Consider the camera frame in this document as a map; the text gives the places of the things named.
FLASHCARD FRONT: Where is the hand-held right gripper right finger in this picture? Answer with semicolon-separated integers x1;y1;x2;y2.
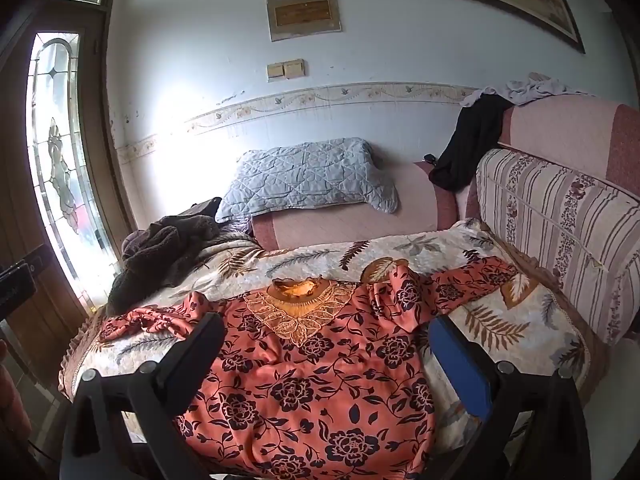
428;314;608;480

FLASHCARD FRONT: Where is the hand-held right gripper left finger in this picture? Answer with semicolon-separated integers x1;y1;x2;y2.
59;311;226;480

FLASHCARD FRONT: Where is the orange floral blouse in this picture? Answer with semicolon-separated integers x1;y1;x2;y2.
97;255;518;480

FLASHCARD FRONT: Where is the brown fuzzy garment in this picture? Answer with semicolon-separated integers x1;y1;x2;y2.
106;214;223;316

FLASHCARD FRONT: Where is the stained glass door pane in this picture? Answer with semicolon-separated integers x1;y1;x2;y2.
27;32;121;311

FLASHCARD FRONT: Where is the leaf print fleece blanket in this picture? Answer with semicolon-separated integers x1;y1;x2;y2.
59;217;608;480

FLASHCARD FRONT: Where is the pink sofa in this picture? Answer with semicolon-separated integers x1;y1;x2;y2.
250;92;640;346

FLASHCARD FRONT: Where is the striped floral sofa cushion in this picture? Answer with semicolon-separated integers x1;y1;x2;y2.
475;147;640;346

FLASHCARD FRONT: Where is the grey quilted pillow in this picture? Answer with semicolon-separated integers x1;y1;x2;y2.
215;137;400;223

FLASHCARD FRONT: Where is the black garment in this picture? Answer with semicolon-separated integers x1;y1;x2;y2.
429;94;516;193

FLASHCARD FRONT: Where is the pale lilac cloth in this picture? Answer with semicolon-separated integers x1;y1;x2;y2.
459;72;601;108

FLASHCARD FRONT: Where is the framed wall plaque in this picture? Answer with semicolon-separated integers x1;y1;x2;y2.
266;0;343;42

